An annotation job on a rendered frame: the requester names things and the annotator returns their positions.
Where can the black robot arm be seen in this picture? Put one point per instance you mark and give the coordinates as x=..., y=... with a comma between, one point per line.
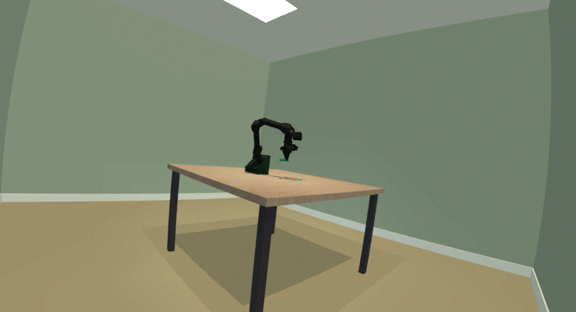
x=286, y=128

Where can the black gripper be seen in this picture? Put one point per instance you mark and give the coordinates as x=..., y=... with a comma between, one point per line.
x=287, y=149

